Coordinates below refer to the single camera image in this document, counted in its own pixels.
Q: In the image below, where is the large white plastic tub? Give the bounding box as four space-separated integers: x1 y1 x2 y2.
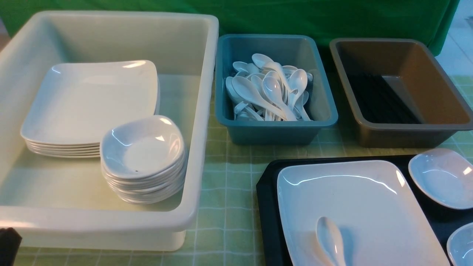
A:
1 11 219 251

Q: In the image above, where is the pile of white spoons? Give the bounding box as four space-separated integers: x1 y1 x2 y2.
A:
224 53 314 122

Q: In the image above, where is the brown plastic bin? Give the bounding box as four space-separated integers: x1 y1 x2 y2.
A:
329 38 472 148

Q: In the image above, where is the teal plastic bin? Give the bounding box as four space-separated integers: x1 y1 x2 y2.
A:
214 34 338 145

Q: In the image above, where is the black serving tray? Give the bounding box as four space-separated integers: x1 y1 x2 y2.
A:
256 154 473 266

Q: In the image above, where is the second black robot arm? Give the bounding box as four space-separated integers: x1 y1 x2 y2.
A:
0 228 22 266

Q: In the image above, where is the stack of white plates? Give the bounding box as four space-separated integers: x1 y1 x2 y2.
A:
20 59 160 158

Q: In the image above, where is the large white square plate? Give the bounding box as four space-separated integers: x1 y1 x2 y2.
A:
277 160 450 266

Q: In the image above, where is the green checkered tablecloth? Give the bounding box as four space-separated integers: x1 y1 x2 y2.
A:
0 72 473 266

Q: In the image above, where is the white small bowl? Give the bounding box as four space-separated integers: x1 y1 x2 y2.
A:
446 223 473 266
408 148 473 210

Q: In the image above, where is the green backdrop cloth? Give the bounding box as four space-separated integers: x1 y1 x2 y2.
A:
0 0 459 55

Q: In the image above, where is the white ceramic soup spoon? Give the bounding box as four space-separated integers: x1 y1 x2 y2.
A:
316 216 346 266

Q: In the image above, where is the stack of white bowls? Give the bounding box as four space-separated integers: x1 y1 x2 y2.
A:
100 115 187 204

